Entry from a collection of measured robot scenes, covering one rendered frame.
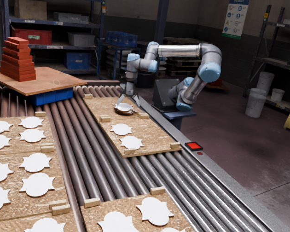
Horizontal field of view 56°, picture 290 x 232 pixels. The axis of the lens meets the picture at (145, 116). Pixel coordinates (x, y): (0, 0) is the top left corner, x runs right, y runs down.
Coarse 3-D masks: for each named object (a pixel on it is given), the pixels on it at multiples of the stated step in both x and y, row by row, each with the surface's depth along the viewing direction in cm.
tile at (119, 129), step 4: (116, 124) 165; (120, 124) 165; (124, 124) 166; (112, 128) 159; (116, 128) 159; (120, 128) 160; (124, 128) 161; (128, 128) 161; (132, 128) 164; (116, 132) 155; (120, 132) 156; (124, 132) 156; (128, 132) 157
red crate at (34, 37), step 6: (12, 30) 513; (18, 30) 492; (24, 30) 498; (30, 30) 504; (36, 30) 509; (42, 30) 514; (48, 30) 519; (12, 36) 523; (18, 36) 497; (24, 36) 502; (30, 36) 508; (36, 36) 513; (42, 36) 519; (48, 36) 524; (30, 42) 512; (36, 42) 517; (42, 42) 523; (48, 42) 528
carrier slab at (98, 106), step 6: (84, 102) 198; (90, 102) 195; (96, 102) 197; (102, 102) 198; (108, 102) 200; (114, 102) 201; (120, 102) 203; (126, 102) 205; (132, 102) 206; (90, 108) 185; (96, 108) 186; (102, 108) 188; (108, 108) 189; (138, 108) 196; (96, 114) 177; (102, 114) 178; (108, 114) 179; (114, 114) 181; (120, 114) 182; (138, 114) 186; (96, 120) 171
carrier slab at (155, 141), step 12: (120, 120) 173; (132, 120) 175; (144, 120) 178; (108, 132) 156; (132, 132) 159; (144, 132) 161; (156, 132) 164; (120, 144) 144; (144, 144) 148; (156, 144) 150; (168, 144) 151; (132, 156) 137
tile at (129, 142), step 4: (128, 136) 152; (132, 136) 153; (120, 140) 148; (124, 140) 147; (128, 140) 148; (132, 140) 148; (136, 140) 149; (140, 140) 149; (124, 144) 143; (128, 144) 144; (132, 144) 144; (136, 144) 145; (140, 144) 146; (128, 148) 140; (136, 148) 141
